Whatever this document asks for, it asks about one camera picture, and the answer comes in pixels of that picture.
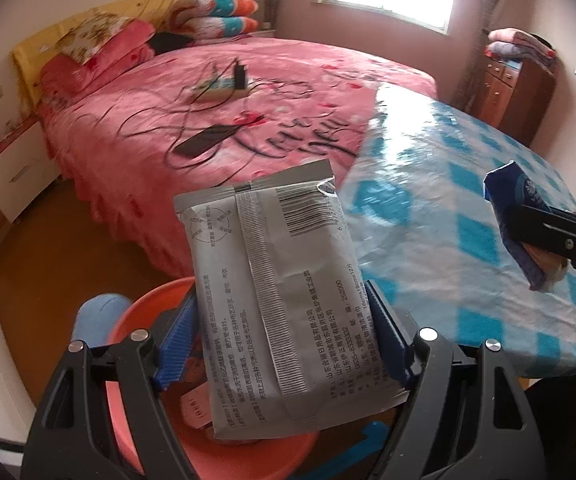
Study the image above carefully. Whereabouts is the blue plastic object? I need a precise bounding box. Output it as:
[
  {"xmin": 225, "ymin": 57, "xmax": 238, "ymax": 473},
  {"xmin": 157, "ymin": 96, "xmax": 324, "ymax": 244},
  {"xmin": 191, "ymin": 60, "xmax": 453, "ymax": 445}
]
[{"xmin": 293, "ymin": 421, "xmax": 391, "ymax": 480}]

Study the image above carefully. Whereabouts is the floral pillow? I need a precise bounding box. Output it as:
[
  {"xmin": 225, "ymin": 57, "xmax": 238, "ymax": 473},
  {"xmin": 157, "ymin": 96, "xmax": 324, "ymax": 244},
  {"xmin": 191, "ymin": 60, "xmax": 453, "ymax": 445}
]
[{"xmin": 60, "ymin": 14, "xmax": 134, "ymax": 66}]

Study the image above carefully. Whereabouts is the power strip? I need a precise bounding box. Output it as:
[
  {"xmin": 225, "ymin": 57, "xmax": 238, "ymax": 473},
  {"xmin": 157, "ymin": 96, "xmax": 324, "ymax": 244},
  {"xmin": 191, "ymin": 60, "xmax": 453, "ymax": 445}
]
[{"xmin": 193, "ymin": 77, "xmax": 249, "ymax": 102}]

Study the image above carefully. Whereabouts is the white red nightstand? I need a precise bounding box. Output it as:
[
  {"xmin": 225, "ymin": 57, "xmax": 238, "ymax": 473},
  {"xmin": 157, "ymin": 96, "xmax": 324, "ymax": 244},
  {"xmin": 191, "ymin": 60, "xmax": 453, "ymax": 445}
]
[{"xmin": 0, "ymin": 119, "xmax": 61, "ymax": 223}]

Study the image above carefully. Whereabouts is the pink wrapper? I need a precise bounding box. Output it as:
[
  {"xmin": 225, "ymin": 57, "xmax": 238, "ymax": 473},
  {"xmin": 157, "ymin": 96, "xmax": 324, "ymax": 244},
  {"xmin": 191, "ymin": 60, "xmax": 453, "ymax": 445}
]
[{"xmin": 180, "ymin": 379, "xmax": 219, "ymax": 428}]

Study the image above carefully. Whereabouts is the stack of folded blankets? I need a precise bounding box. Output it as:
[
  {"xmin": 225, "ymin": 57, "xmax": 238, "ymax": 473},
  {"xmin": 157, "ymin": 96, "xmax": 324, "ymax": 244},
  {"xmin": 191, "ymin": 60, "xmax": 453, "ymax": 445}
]
[{"xmin": 485, "ymin": 27, "xmax": 556, "ymax": 63}]

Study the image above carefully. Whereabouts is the folded pink quilt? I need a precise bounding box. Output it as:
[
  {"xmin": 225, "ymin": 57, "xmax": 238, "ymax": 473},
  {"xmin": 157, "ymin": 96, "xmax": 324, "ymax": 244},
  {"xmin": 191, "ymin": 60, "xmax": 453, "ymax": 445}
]
[{"xmin": 40, "ymin": 19, "xmax": 153, "ymax": 96}]

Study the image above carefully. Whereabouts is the pink plastic basin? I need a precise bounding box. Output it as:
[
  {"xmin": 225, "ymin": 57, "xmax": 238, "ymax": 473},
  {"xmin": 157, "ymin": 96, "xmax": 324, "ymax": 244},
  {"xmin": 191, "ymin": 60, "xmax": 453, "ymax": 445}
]
[{"xmin": 103, "ymin": 275, "xmax": 319, "ymax": 480}]

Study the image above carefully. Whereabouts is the white wet wipe packet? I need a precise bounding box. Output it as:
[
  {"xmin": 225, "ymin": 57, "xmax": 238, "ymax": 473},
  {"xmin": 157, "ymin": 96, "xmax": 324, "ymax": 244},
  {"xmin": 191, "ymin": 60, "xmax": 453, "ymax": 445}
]
[{"xmin": 174, "ymin": 159, "xmax": 409, "ymax": 443}]

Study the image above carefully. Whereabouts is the black cloth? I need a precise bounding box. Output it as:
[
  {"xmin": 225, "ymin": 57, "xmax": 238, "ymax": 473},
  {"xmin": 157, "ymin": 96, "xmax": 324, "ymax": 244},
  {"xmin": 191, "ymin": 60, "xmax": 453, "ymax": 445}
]
[{"xmin": 153, "ymin": 32, "xmax": 193, "ymax": 53}]

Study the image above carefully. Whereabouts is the cartoon print pillow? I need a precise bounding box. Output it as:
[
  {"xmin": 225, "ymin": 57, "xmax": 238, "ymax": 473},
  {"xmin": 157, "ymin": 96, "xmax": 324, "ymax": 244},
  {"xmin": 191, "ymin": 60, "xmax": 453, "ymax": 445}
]
[
  {"xmin": 175, "ymin": 0, "xmax": 259, "ymax": 23},
  {"xmin": 183, "ymin": 16, "xmax": 259, "ymax": 41}
]

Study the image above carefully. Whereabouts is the bed with pink bedspread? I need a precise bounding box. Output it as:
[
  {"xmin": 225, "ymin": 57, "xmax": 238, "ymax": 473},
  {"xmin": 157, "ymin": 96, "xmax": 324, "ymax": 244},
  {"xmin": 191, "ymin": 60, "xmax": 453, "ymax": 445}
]
[{"xmin": 35, "ymin": 35, "xmax": 438, "ymax": 281}]

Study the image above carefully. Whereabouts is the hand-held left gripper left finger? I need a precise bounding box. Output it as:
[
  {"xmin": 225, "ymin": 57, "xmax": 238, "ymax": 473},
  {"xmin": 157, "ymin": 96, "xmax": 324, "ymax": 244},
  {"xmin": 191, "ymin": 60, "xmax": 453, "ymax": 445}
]
[{"xmin": 20, "ymin": 291, "xmax": 199, "ymax": 480}]

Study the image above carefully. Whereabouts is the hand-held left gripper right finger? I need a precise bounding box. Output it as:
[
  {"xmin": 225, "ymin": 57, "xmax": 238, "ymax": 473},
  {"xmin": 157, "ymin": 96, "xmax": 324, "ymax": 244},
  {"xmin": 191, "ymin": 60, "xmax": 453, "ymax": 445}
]
[{"xmin": 365, "ymin": 279, "xmax": 551, "ymax": 480}]

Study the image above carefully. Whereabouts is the black phone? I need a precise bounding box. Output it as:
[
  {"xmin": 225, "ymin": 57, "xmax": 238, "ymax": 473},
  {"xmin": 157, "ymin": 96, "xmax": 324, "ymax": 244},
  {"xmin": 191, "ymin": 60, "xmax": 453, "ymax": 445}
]
[{"xmin": 174, "ymin": 124, "xmax": 239, "ymax": 158}]

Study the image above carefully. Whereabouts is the brown wooden cabinet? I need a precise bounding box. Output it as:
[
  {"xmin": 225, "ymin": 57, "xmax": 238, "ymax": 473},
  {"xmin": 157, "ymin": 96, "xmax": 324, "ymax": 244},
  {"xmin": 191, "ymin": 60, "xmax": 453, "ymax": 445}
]
[{"xmin": 470, "ymin": 52, "xmax": 556, "ymax": 146}]

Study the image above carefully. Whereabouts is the blue checkered tablecloth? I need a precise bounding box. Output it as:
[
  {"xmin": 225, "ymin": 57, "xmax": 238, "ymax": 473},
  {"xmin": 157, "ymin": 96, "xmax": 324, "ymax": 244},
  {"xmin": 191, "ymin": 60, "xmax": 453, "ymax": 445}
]
[{"xmin": 340, "ymin": 82, "xmax": 576, "ymax": 378}]

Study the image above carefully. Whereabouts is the yellow headboard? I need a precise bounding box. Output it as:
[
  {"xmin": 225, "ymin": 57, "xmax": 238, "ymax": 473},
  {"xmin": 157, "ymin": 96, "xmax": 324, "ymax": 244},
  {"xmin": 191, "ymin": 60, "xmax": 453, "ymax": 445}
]
[{"xmin": 12, "ymin": 0, "xmax": 213, "ymax": 111}]

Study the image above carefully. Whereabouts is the person's leg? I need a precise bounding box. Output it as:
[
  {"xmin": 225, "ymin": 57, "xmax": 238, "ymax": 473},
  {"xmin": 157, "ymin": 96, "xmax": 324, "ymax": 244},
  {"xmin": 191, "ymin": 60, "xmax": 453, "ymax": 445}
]
[{"xmin": 70, "ymin": 294, "xmax": 134, "ymax": 356}]

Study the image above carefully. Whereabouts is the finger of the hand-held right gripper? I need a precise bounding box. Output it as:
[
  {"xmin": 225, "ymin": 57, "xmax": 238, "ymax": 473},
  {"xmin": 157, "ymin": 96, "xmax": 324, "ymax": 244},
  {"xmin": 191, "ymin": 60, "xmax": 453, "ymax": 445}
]
[{"xmin": 508, "ymin": 204, "xmax": 576, "ymax": 281}]

